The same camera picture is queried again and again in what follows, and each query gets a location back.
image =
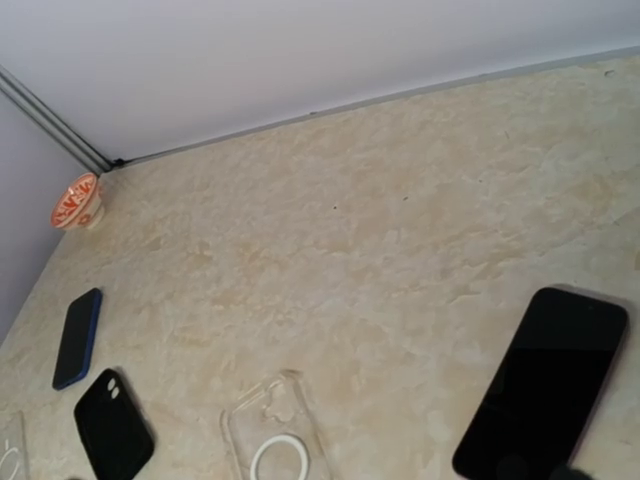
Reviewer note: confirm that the blue-edged smartphone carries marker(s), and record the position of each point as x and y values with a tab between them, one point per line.
77	339

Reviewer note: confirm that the red white patterned bowl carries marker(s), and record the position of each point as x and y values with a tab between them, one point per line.
80	206

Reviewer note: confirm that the clear magsafe case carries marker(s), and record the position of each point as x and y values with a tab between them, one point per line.
271	433
13	451

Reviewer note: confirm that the purple smartphone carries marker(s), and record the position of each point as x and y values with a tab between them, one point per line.
541	399

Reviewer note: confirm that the clear magsafe case right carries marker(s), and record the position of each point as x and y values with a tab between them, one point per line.
271	433

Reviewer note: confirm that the clear magsafe case left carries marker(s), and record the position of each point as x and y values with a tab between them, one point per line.
13	451

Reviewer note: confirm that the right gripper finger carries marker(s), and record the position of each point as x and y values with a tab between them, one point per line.
565	472

